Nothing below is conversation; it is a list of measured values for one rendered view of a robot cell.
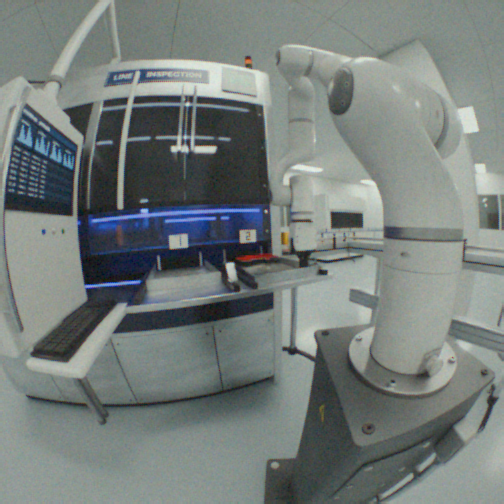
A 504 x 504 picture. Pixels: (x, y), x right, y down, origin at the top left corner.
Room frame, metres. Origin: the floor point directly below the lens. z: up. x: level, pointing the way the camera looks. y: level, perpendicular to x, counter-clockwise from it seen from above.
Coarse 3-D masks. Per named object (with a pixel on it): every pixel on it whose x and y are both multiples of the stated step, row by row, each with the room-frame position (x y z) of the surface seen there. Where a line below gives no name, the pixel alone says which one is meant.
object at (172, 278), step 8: (208, 264) 0.87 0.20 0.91; (152, 272) 0.73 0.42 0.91; (160, 272) 0.84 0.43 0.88; (168, 272) 0.83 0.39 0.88; (176, 272) 0.83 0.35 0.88; (184, 272) 0.82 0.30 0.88; (192, 272) 0.82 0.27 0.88; (200, 272) 0.81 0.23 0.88; (208, 272) 0.81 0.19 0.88; (216, 272) 0.65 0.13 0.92; (152, 280) 0.57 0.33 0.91; (160, 280) 0.58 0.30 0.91; (168, 280) 0.59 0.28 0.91; (176, 280) 0.60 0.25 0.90; (184, 280) 0.61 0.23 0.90; (192, 280) 0.62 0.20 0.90; (200, 280) 0.63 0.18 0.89; (208, 280) 0.64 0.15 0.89; (216, 280) 0.65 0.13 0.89; (152, 288) 0.57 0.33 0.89; (160, 288) 0.58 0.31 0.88
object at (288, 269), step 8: (280, 256) 0.95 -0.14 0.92; (280, 264) 0.91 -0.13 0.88; (288, 264) 0.88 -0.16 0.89; (296, 264) 0.82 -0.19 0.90; (312, 264) 0.72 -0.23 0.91; (240, 272) 0.72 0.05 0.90; (248, 272) 0.64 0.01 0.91; (256, 272) 0.77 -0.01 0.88; (264, 272) 0.76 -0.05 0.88; (272, 272) 0.76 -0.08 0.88; (280, 272) 0.62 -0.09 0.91; (288, 272) 0.63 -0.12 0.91; (296, 272) 0.65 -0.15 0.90; (304, 272) 0.66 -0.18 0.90; (312, 272) 0.67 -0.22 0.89; (256, 280) 0.59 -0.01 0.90; (264, 280) 0.60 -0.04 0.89; (272, 280) 0.61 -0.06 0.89; (280, 280) 0.62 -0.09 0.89; (288, 280) 0.63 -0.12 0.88
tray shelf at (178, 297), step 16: (224, 272) 0.81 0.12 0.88; (176, 288) 0.59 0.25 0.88; (192, 288) 0.59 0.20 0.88; (208, 288) 0.58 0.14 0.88; (224, 288) 0.58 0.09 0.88; (272, 288) 0.58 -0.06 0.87; (288, 288) 0.60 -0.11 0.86; (128, 304) 0.43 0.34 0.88; (144, 304) 0.44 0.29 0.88; (160, 304) 0.45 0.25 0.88; (176, 304) 0.47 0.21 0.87; (192, 304) 0.49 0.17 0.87
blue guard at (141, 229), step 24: (96, 216) 0.70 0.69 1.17; (120, 216) 0.75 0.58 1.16; (144, 216) 0.79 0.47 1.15; (168, 216) 0.84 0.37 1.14; (192, 216) 0.88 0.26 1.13; (216, 216) 0.92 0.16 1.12; (240, 216) 0.97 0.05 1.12; (264, 216) 1.02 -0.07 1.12; (96, 240) 0.70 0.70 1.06; (120, 240) 0.75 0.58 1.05; (144, 240) 0.79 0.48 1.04; (168, 240) 0.83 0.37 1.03; (192, 240) 0.88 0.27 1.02; (216, 240) 0.92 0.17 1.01
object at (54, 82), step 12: (108, 0) 0.36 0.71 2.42; (96, 12) 0.34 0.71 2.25; (84, 24) 0.33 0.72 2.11; (72, 36) 0.32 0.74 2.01; (84, 36) 0.37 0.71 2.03; (72, 48) 0.35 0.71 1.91; (60, 60) 0.33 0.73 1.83; (60, 72) 0.35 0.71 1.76; (48, 84) 0.33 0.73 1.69; (60, 84) 0.37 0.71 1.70
